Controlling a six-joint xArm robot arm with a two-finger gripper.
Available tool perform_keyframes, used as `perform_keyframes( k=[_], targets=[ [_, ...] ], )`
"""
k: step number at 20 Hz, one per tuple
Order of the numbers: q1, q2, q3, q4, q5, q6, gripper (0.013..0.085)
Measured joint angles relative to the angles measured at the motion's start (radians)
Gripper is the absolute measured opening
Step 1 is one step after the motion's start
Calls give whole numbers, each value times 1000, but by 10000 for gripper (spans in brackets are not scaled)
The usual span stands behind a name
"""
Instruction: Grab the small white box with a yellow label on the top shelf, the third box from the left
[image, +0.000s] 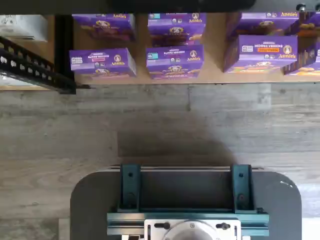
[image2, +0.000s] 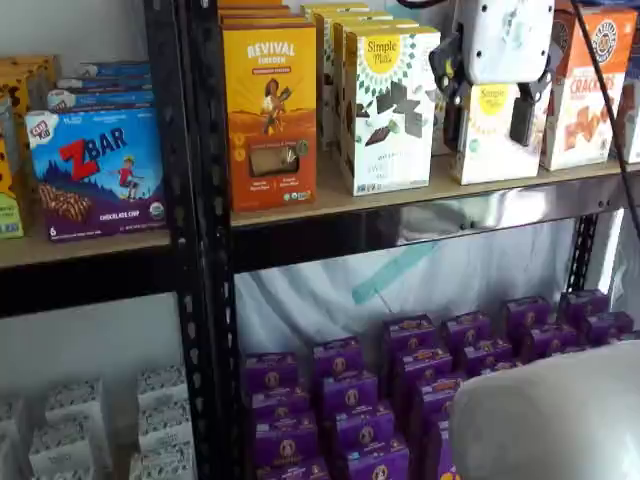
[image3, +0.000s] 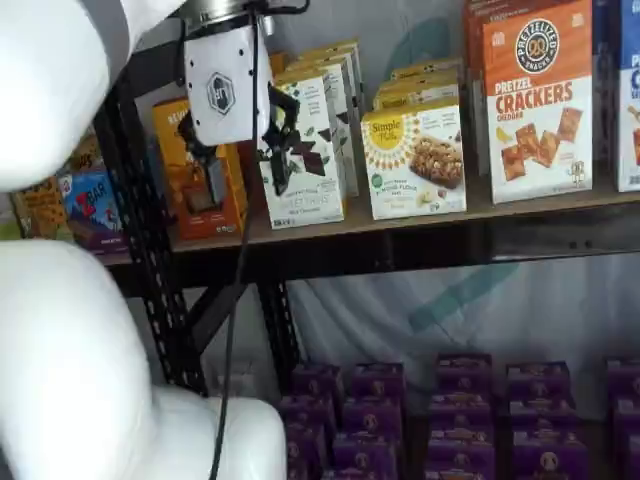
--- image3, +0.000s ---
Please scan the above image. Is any white Sweet Thins box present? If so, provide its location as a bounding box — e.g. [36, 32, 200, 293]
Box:
[298, 40, 365, 109]
[294, 59, 362, 199]
[258, 74, 347, 231]

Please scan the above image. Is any brown cookie snack box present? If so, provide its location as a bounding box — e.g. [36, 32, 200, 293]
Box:
[8, 178, 77, 242]

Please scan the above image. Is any orange snack box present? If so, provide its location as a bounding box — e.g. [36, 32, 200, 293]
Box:
[152, 97, 250, 242]

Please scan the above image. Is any white backdrop sheet teal logo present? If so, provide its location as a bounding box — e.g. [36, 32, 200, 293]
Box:
[264, 0, 640, 396]

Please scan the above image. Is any black metal shelving rack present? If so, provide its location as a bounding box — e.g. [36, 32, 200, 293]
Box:
[92, 44, 640, 399]

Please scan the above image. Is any white yellow Simple Mills box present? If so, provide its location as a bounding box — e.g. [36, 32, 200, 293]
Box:
[372, 81, 462, 112]
[359, 103, 469, 222]
[389, 58, 464, 85]

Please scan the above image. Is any clear plastic container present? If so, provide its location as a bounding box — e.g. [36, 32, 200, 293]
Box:
[218, 363, 275, 402]

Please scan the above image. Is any tan snack box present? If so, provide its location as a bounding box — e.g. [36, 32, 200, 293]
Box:
[63, 132, 107, 175]

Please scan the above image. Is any orange Pretzel Crackers box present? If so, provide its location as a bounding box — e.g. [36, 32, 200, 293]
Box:
[481, 0, 597, 206]
[461, 0, 495, 204]

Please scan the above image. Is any blue and white cracker box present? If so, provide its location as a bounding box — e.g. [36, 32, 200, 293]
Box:
[616, 0, 640, 194]

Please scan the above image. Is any black cable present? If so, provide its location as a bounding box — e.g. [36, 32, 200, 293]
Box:
[206, 0, 311, 480]

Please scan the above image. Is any purple snack box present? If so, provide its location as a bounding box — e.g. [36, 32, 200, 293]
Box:
[428, 392, 495, 432]
[433, 353, 495, 397]
[324, 467, 392, 480]
[283, 423, 330, 480]
[503, 397, 580, 432]
[511, 427, 592, 480]
[503, 361, 572, 402]
[331, 431, 400, 474]
[348, 361, 407, 402]
[278, 394, 337, 432]
[606, 356, 640, 400]
[426, 427, 497, 480]
[611, 394, 640, 437]
[291, 363, 347, 402]
[626, 434, 640, 480]
[341, 396, 405, 437]

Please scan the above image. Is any brown particle shelf board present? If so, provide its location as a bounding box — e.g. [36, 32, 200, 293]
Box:
[167, 187, 640, 254]

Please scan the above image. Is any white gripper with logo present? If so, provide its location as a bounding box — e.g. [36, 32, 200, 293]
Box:
[178, 22, 302, 209]

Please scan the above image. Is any blue Z Bar box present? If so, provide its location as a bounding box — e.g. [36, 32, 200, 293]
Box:
[56, 167, 132, 252]

